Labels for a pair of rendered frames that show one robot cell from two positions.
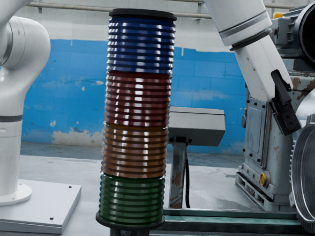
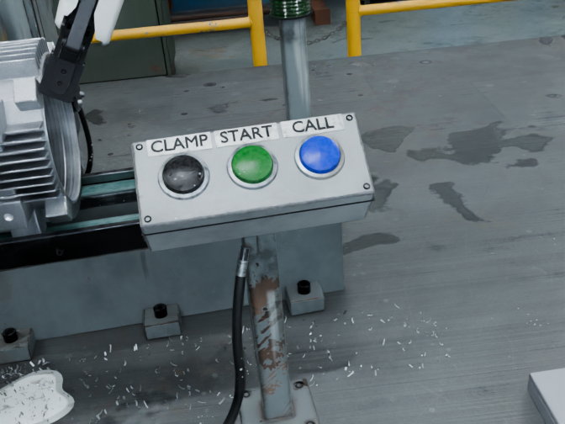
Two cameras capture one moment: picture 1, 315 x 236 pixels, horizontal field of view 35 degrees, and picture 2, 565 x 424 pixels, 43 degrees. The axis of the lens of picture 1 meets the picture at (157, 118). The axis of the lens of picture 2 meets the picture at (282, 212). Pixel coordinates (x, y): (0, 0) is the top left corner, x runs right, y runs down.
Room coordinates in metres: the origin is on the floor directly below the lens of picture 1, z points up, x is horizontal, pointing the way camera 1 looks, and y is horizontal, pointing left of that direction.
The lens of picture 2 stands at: (1.49, -0.04, 1.29)
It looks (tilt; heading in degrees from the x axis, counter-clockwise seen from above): 29 degrees down; 179
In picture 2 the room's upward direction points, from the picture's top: 5 degrees counter-clockwise
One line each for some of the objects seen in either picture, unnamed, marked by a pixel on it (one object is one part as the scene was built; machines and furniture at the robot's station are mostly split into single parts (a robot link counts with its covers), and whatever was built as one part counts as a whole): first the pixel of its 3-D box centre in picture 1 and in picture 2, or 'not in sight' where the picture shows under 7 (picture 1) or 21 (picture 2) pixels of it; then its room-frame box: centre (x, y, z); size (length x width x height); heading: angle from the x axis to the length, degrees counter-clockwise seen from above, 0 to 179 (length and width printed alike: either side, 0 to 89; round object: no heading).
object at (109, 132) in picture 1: (134, 147); not in sight; (0.44, 0.02, 1.10); 0.06 x 0.06 x 0.04
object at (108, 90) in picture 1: (138, 97); not in sight; (0.44, 0.02, 1.14); 0.06 x 0.06 x 0.04
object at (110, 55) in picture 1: (140, 47); not in sight; (0.44, 0.02, 1.19); 0.06 x 0.06 x 0.04
